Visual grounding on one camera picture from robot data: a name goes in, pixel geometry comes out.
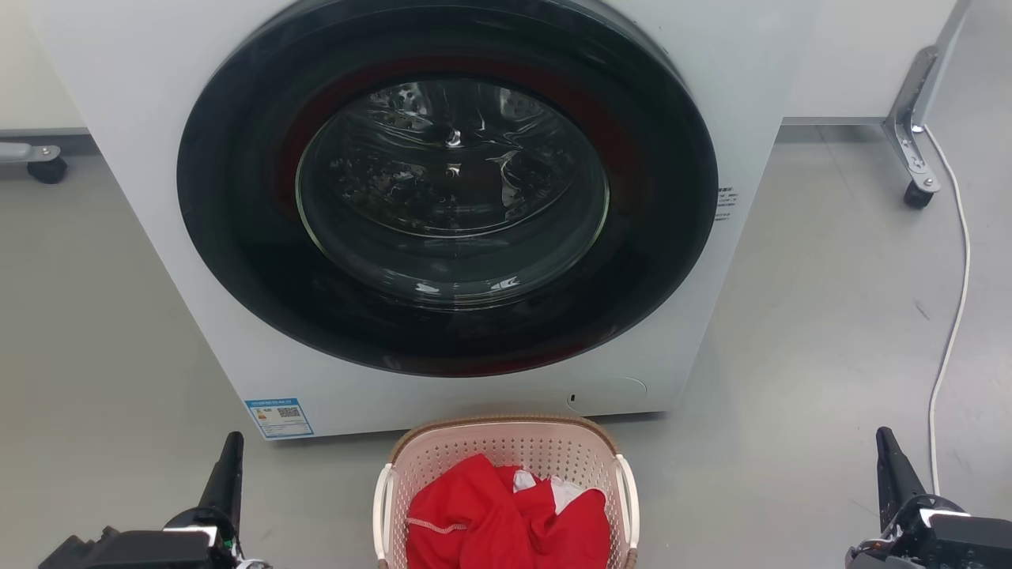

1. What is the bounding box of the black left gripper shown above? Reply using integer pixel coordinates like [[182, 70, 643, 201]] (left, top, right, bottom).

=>
[[38, 431, 270, 569]]

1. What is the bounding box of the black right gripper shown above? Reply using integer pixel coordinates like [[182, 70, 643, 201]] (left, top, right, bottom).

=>
[[846, 427, 1012, 569]]

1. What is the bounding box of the beige perforated laundry basket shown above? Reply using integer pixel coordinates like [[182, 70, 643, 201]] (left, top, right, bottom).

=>
[[372, 414, 640, 569]]

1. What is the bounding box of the blue energy label sticker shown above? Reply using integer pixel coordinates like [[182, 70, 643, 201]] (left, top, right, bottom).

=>
[[244, 398, 315, 440]]

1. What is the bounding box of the red garment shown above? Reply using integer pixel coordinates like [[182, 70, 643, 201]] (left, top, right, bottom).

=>
[[406, 454, 611, 569]]

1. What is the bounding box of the black round washer door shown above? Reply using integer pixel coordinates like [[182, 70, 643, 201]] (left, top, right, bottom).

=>
[[176, 0, 719, 379]]

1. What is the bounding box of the white garment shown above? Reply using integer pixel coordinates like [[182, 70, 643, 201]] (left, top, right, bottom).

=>
[[512, 469, 608, 514]]

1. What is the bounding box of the white front-load washing machine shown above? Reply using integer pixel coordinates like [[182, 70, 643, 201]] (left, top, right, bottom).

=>
[[24, 0, 823, 442]]

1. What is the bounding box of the wide white cabinet panel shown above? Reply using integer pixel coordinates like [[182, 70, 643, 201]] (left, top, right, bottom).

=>
[[783, 0, 973, 126]]

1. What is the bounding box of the narrow white cabinet panel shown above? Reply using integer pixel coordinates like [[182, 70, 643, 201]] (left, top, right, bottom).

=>
[[0, 0, 88, 139]]

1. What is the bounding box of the white cable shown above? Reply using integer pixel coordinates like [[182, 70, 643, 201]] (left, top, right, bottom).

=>
[[921, 125, 972, 497]]

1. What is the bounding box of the flat metal bracket leg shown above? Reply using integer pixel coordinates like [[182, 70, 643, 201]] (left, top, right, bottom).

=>
[[0, 142, 62, 164]]

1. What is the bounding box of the angled metal bracket leg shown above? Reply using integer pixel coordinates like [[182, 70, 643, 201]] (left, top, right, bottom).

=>
[[883, 46, 942, 194]]

